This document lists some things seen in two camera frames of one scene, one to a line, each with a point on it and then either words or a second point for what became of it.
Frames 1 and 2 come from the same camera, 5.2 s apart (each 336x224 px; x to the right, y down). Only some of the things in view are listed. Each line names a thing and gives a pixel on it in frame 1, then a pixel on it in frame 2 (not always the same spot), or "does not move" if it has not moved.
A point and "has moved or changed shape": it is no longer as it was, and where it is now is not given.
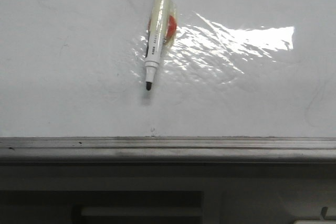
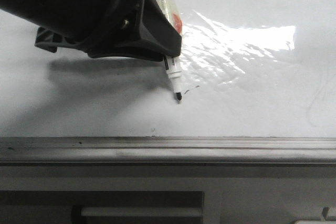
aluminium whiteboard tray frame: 170,150 does not move
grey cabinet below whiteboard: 168,193 does not move
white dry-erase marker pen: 155,36 has moved or changed shape
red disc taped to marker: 171,27 has moved or changed shape
